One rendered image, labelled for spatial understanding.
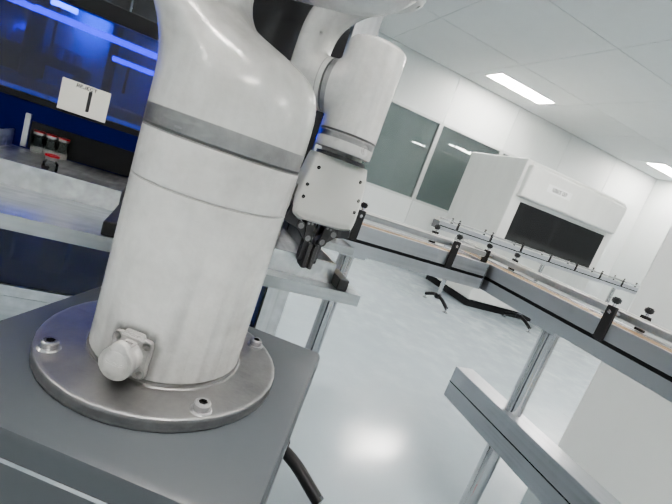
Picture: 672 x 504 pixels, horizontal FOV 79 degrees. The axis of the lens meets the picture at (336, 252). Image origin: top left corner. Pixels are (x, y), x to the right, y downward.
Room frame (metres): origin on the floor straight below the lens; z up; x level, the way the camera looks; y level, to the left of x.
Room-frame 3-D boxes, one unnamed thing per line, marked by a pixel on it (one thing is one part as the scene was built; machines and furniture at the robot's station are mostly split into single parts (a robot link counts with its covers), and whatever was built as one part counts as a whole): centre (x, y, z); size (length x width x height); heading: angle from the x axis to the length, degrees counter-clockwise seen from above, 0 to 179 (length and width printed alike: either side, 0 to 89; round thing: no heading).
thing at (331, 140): (0.61, 0.04, 1.09); 0.09 x 0.08 x 0.03; 113
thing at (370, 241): (1.31, -0.17, 0.92); 0.69 x 0.15 x 0.16; 113
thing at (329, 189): (0.61, 0.04, 1.03); 0.10 x 0.07 x 0.11; 113
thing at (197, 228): (0.32, 0.11, 0.95); 0.19 x 0.19 x 0.18
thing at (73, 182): (0.73, 0.54, 0.90); 0.34 x 0.26 x 0.04; 23
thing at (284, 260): (0.76, 0.18, 0.90); 0.34 x 0.26 x 0.04; 23
